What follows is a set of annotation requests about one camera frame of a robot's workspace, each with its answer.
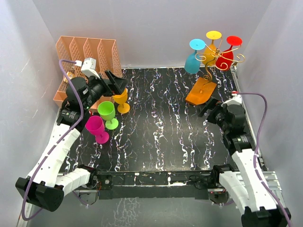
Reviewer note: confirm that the magenta wine glass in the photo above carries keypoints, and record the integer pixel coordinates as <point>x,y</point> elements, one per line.
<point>95,126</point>

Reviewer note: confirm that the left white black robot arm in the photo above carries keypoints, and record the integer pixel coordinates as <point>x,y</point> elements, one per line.
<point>43,187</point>

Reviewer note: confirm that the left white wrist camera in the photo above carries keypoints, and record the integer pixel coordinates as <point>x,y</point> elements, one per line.
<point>88,67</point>

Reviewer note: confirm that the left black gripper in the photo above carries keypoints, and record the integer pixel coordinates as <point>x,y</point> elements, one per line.
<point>117,84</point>

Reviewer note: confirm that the green wine glass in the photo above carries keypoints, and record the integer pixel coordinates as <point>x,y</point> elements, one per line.
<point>107,112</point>

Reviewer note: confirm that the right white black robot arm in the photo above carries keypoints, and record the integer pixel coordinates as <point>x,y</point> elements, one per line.
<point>258,205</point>

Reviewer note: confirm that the peach plastic file organizer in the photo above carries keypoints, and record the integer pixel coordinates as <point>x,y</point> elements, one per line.
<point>104,51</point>

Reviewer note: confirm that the orange wine glass rear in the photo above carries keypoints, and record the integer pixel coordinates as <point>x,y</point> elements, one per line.
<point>211,48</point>

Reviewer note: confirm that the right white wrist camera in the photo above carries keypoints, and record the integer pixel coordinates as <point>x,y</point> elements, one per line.
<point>236,99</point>

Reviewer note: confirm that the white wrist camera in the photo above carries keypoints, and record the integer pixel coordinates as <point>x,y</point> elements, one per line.
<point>236,99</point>
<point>88,67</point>

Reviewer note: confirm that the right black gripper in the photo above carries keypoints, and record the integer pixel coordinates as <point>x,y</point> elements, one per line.
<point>211,106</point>

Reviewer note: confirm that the black front base bar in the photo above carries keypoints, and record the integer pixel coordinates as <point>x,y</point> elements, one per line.
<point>163,184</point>

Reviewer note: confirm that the cyan wine glass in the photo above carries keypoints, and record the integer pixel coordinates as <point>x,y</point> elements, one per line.
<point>192,65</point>

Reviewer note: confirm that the yellow tag in organizer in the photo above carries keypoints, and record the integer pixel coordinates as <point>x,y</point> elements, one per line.
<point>70,75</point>

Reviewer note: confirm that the yellow-orange wine glass front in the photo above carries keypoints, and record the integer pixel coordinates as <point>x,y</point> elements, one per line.
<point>123,106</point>

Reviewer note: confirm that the red wine glass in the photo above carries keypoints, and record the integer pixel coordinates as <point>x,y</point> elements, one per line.
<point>224,62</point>

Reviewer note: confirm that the gold wire glass rack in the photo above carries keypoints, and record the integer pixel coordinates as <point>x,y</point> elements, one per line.
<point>204,86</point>

